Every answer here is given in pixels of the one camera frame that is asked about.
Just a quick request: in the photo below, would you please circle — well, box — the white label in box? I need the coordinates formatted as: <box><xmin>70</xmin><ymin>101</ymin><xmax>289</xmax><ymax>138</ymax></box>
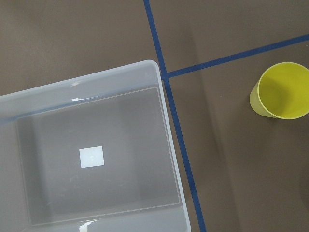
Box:
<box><xmin>79</xmin><ymin>146</ymin><xmax>105</xmax><ymax>168</ymax></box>

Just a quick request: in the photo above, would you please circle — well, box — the clear plastic storage box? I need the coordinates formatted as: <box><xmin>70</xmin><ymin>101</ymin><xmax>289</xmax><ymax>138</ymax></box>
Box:
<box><xmin>0</xmin><ymin>60</ymin><xmax>191</xmax><ymax>232</ymax></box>

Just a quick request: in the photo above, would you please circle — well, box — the yellow plastic cup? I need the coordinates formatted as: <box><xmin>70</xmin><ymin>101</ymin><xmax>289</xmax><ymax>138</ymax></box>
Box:
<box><xmin>249</xmin><ymin>62</ymin><xmax>309</xmax><ymax>120</ymax></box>

